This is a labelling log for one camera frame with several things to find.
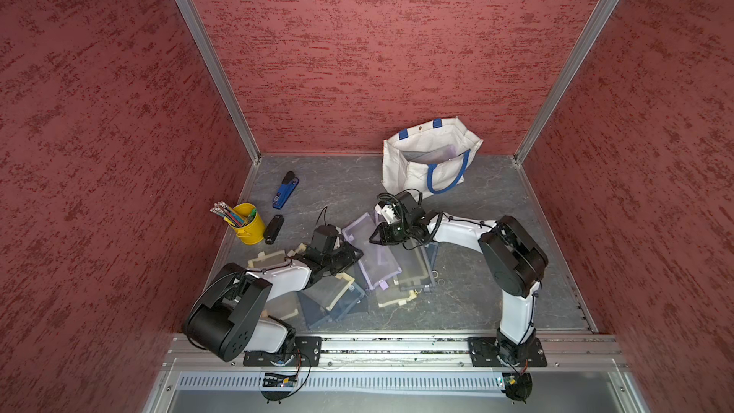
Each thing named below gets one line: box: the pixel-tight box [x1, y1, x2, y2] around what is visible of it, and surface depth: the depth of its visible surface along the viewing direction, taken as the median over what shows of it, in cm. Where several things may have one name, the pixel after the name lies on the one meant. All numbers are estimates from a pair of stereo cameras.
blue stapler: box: [272, 170, 300, 210], surface depth 109 cm
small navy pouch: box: [425, 241, 440, 268], surface depth 94 cm
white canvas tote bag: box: [381, 116, 484, 199], surface depth 103 cm
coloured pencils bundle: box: [209, 200, 246, 227], surface depth 86 cm
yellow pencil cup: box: [232, 202, 265, 246], surface depth 92 cm
